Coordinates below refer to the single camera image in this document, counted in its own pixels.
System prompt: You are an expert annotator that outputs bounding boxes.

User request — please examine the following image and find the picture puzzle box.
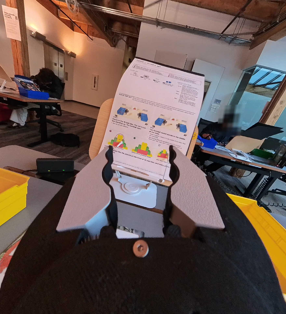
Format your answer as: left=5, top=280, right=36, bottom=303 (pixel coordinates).
left=14, top=75, right=41, bottom=92

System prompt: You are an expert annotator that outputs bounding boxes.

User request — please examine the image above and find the cardboard sheet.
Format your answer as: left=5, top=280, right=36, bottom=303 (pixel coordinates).
left=225, top=135, right=266, bottom=154

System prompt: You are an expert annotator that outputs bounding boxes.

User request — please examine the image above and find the coiled black cable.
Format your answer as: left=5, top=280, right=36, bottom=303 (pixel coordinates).
left=253, top=175, right=271, bottom=200

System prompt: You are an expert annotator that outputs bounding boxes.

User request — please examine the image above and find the blue tray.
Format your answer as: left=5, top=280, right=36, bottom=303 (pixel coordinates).
left=18, top=87, right=50, bottom=100

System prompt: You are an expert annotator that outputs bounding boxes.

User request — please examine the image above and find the black folder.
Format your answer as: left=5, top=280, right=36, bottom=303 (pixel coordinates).
left=241, top=122, right=284, bottom=140

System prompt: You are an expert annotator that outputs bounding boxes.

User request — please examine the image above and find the printed instruction sheet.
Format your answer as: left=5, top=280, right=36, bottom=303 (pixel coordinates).
left=99, top=58, right=205, bottom=183

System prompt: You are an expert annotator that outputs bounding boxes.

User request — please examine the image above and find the yellow plastic bin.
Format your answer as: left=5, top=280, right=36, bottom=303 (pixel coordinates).
left=0, top=164, right=30, bottom=236
left=226, top=192, right=286, bottom=312

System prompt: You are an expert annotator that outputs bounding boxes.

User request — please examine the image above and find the green plastic bin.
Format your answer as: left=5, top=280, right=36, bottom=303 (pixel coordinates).
left=250, top=148, right=274, bottom=159

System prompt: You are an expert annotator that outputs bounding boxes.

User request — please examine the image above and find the blue plastic bin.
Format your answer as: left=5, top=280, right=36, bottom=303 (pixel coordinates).
left=197, top=135, right=218, bottom=149

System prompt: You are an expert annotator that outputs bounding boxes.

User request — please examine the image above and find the wooden pillar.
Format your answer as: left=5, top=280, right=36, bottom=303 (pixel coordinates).
left=6, top=0, right=31, bottom=78

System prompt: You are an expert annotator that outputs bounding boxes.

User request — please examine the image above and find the black power adapter box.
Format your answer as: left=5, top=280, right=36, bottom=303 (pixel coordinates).
left=36, top=158, right=75, bottom=174

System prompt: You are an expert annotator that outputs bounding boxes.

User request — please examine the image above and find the black bag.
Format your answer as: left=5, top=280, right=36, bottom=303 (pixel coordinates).
left=50, top=132, right=80, bottom=148

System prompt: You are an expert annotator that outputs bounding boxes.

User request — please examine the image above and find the puzzle frame board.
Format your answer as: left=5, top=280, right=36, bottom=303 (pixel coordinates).
left=0, top=225, right=144, bottom=314

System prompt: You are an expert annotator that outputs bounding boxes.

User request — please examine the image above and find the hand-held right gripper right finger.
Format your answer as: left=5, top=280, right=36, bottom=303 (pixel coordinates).
left=164, top=145, right=226, bottom=239

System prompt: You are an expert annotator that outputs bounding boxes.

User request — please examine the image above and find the white paper notice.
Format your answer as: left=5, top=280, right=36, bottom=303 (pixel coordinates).
left=1, top=4, right=21, bottom=41

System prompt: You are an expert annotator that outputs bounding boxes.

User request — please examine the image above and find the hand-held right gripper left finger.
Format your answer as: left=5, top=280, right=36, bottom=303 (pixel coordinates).
left=56, top=145, right=119, bottom=239

